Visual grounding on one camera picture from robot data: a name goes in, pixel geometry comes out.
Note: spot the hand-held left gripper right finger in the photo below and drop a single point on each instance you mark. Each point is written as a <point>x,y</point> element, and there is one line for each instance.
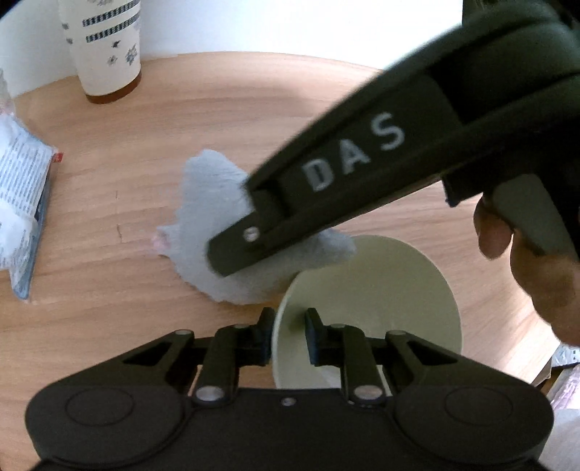
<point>312,339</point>

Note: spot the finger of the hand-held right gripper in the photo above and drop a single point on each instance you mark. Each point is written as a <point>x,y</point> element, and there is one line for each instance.
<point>235,253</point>

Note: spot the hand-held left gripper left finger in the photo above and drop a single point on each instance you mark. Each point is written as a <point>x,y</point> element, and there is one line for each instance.
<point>265,337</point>

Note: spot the light blue fluffy cloth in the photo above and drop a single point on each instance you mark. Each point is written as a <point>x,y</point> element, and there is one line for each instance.
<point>204,199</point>

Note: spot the pale green bowl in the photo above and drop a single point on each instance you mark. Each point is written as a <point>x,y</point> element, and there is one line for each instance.
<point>385,290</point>

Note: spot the person's right hand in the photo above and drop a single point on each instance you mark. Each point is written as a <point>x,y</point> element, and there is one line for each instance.
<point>543,290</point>

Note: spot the blue and white wipes packet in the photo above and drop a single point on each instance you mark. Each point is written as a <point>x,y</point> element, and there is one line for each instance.
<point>20,190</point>

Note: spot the clear crinkled plastic wrap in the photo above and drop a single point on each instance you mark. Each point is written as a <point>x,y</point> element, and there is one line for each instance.
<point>564,367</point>

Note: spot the white paper towel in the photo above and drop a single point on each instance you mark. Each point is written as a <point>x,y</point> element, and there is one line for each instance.
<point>566,439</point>

